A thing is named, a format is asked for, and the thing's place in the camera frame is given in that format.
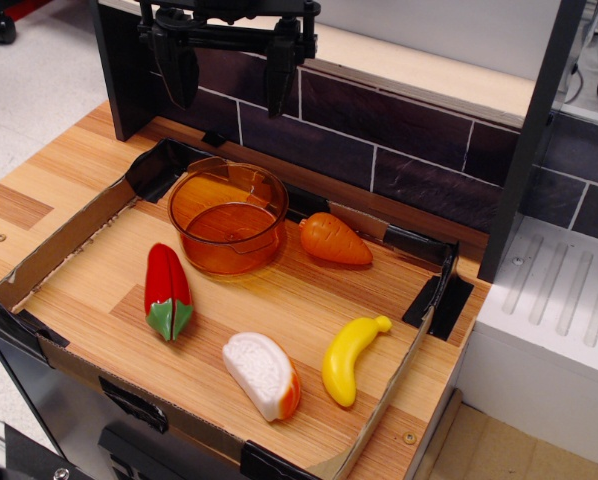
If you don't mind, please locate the black vertical frame post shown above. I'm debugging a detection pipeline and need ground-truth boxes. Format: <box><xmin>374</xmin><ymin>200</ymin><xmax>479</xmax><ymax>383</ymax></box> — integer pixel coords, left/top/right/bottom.
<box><xmin>478</xmin><ymin>1</ymin><xmax>586</xmax><ymax>283</ymax></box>

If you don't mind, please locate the yellow toy banana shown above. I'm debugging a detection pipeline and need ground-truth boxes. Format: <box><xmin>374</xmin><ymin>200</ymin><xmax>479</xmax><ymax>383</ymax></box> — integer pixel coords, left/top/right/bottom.
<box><xmin>321</xmin><ymin>315</ymin><xmax>392</xmax><ymax>408</ymax></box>

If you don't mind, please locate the white orange toy sushi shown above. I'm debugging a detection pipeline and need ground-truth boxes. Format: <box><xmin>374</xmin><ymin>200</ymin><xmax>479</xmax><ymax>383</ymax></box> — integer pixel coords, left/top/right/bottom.
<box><xmin>222</xmin><ymin>332</ymin><xmax>302</xmax><ymax>422</ymax></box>

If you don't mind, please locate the black chair caster wheel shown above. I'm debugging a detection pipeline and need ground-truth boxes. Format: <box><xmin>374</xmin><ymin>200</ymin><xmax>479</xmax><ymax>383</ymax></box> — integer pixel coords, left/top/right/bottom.
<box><xmin>0</xmin><ymin>12</ymin><xmax>17</xmax><ymax>45</ymax></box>

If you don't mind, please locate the white dish drainer sink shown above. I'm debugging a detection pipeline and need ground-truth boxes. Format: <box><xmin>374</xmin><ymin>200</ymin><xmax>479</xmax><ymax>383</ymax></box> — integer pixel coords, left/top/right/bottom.
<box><xmin>458</xmin><ymin>217</ymin><xmax>598</xmax><ymax>463</ymax></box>

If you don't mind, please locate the orange toy carrot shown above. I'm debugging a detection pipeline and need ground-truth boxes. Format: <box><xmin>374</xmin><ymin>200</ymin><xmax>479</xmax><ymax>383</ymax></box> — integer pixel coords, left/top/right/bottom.
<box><xmin>299</xmin><ymin>212</ymin><xmax>373</xmax><ymax>265</ymax></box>

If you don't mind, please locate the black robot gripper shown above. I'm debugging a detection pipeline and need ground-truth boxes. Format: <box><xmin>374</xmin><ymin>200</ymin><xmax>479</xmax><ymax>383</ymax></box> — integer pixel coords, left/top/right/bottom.
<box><xmin>138</xmin><ymin>1</ymin><xmax>321</xmax><ymax>118</ymax></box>

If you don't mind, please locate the cardboard fence with black tape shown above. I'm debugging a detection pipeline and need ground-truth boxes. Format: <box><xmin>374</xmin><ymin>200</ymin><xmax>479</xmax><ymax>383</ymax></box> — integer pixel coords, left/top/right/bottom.
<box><xmin>0</xmin><ymin>127</ymin><xmax>485</xmax><ymax>479</ymax></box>

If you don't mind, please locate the transparent orange plastic pot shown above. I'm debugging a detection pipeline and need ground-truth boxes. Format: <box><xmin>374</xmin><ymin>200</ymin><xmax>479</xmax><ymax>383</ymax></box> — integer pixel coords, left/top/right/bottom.
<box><xmin>168</xmin><ymin>157</ymin><xmax>289</xmax><ymax>275</ymax></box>

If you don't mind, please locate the red toy pepper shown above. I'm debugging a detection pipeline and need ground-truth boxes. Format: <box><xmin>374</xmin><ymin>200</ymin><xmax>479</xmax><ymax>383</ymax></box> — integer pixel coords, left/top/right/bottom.
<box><xmin>144</xmin><ymin>243</ymin><xmax>194</xmax><ymax>341</ymax></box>

